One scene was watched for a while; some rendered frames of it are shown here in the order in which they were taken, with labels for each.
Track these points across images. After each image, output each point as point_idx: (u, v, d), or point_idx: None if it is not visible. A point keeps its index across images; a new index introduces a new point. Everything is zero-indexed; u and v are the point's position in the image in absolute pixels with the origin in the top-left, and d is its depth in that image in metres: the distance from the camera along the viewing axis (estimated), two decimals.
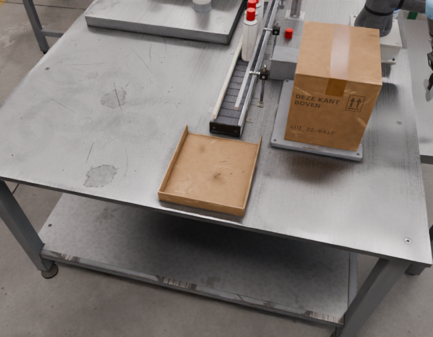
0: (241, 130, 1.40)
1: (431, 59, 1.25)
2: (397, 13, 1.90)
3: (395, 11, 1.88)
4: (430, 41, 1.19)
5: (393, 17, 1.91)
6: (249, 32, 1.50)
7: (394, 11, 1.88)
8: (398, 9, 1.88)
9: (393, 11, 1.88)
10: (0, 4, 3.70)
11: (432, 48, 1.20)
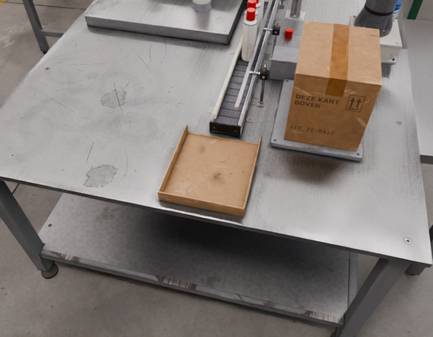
0: (241, 130, 1.40)
1: None
2: (397, 13, 1.90)
3: (395, 11, 1.88)
4: None
5: (393, 17, 1.91)
6: (249, 32, 1.50)
7: (394, 11, 1.88)
8: (398, 9, 1.88)
9: (393, 11, 1.88)
10: (0, 4, 3.70)
11: None
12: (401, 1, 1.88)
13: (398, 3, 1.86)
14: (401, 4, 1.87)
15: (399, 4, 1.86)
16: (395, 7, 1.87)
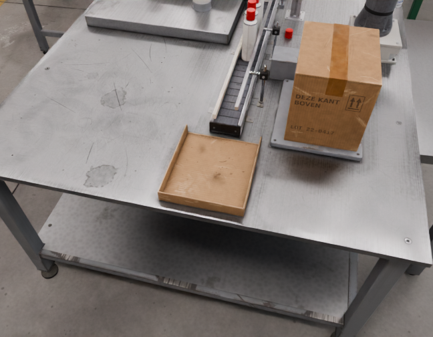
0: (241, 130, 1.40)
1: None
2: (401, 1, 1.85)
3: (400, 0, 1.84)
4: None
5: (397, 7, 1.87)
6: (249, 32, 1.50)
7: None
8: None
9: (398, 0, 1.84)
10: (0, 4, 3.70)
11: None
12: None
13: None
14: None
15: None
16: None
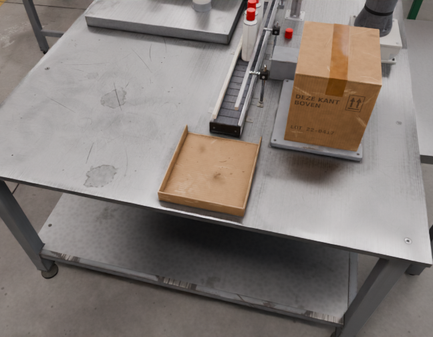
0: (241, 130, 1.40)
1: None
2: None
3: None
4: None
5: None
6: (249, 32, 1.50)
7: None
8: None
9: None
10: (0, 4, 3.70)
11: None
12: None
13: None
14: None
15: None
16: None
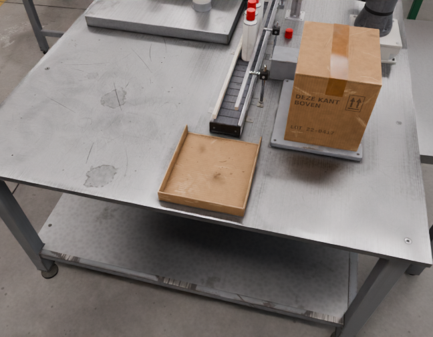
0: (241, 130, 1.40)
1: None
2: None
3: None
4: None
5: None
6: (249, 32, 1.50)
7: None
8: None
9: None
10: (0, 4, 3.70)
11: None
12: None
13: None
14: None
15: None
16: None
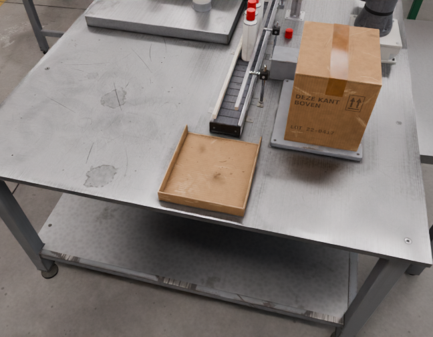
0: (241, 130, 1.40)
1: None
2: None
3: None
4: None
5: None
6: (249, 32, 1.50)
7: None
8: None
9: None
10: (0, 4, 3.70)
11: None
12: None
13: None
14: None
15: None
16: None
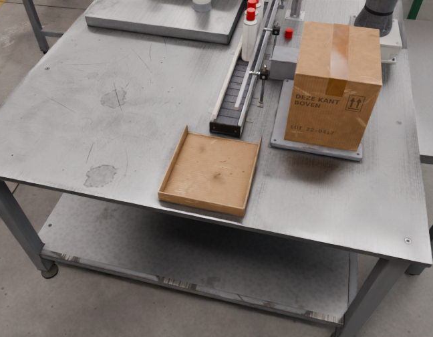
0: (241, 130, 1.40)
1: None
2: None
3: None
4: None
5: None
6: (249, 32, 1.50)
7: None
8: None
9: None
10: (0, 4, 3.70)
11: None
12: None
13: None
14: None
15: None
16: None
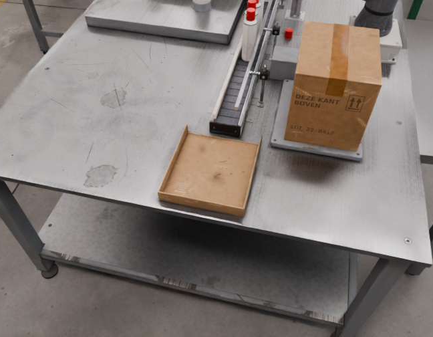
0: (241, 130, 1.40)
1: None
2: None
3: None
4: None
5: None
6: (249, 32, 1.50)
7: None
8: None
9: None
10: (0, 4, 3.70)
11: None
12: None
13: None
14: None
15: None
16: None
